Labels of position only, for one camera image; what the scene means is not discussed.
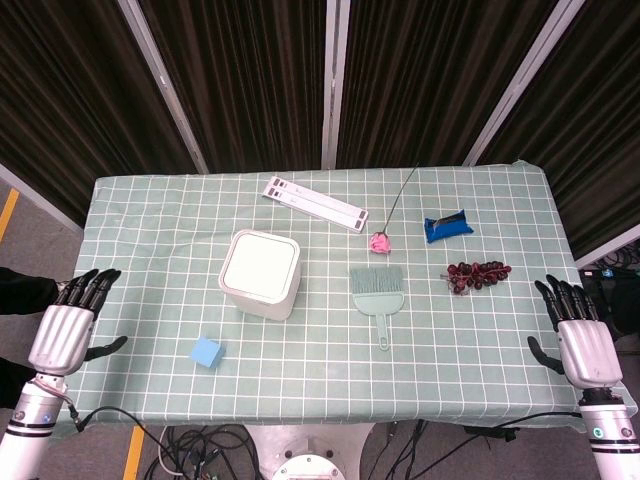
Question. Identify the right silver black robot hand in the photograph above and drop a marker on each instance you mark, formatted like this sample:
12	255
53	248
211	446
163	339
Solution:
590	350

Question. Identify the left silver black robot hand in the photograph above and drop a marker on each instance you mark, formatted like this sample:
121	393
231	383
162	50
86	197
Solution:
60	335

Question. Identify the blue foam cube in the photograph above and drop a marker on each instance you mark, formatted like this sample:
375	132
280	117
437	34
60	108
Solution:
207	352

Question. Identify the white square box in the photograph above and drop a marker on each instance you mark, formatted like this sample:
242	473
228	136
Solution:
260	265

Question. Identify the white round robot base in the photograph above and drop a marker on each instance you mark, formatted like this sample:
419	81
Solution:
305	445

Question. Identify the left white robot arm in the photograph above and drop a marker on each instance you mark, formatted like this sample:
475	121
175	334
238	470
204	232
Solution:
30	430

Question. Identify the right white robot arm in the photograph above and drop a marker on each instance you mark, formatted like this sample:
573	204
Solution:
612	435

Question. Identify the teal hand brush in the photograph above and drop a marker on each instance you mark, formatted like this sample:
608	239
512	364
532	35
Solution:
377	297

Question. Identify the green white checked tablecloth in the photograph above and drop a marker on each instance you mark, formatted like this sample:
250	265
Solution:
310	370

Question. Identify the dark red grape bunch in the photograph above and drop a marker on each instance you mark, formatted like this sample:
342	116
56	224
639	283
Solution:
475	275

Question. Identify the blue plastic packet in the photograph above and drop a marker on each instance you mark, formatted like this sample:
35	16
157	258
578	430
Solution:
447	227

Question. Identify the dark brown pleated curtain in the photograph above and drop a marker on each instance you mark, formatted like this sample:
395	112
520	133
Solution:
65	100
250	85
425	75
600	150

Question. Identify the pink artificial rose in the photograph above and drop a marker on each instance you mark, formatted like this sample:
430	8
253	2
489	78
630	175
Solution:
380	242

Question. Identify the white flat folding strip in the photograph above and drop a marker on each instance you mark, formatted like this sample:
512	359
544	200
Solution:
315	202

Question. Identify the white partition rail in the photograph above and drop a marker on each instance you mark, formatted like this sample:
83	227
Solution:
40	200
610	254

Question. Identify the white partition post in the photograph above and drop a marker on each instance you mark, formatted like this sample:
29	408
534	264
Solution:
334	85
165	90
520	85

